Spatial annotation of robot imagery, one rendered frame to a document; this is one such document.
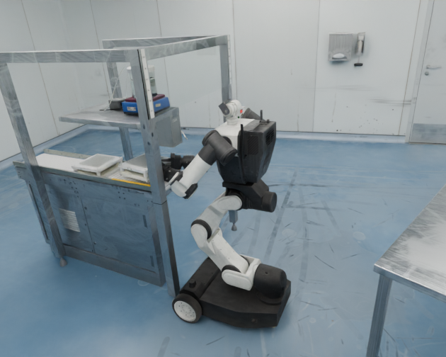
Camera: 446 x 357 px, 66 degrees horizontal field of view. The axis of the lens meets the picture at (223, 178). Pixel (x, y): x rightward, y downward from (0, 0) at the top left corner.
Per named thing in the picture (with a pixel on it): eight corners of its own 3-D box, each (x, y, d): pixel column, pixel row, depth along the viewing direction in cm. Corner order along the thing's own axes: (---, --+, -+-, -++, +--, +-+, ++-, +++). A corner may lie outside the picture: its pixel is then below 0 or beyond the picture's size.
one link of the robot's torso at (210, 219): (213, 231, 229) (258, 195, 201) (199, 246, 215) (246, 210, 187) (197, 214, 229) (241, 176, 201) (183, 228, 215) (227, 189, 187)
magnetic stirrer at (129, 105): (171, 108, 210) (170, 93, 206) (150, 117, 193) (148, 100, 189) (145, 106, 219) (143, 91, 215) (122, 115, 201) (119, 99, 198)
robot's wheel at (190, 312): (173, 289, 220) (178, 312, 229) (169, 295, 216) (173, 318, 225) (201, 297, 212) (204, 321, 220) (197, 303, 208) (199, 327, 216)
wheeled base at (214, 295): (296, 287, 240) (297, 248, 225) (272, 346, 198) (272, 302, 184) (214, 265, 267) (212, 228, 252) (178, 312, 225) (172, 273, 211)
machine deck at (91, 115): (179, 113, 213) (178, 107, 211) (141, 131, 183) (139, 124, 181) (104, 108, 239) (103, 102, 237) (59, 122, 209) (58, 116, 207)
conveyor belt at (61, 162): (181, 181, 229) (180, 174, 227) (158, 198, 209) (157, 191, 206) (44, 159, 286) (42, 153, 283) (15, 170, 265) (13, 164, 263)
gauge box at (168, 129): (183, 142, 221) (179, 112, 213) (173, 147, 213) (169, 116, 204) (155, 139, 230) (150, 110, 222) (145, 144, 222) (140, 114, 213)
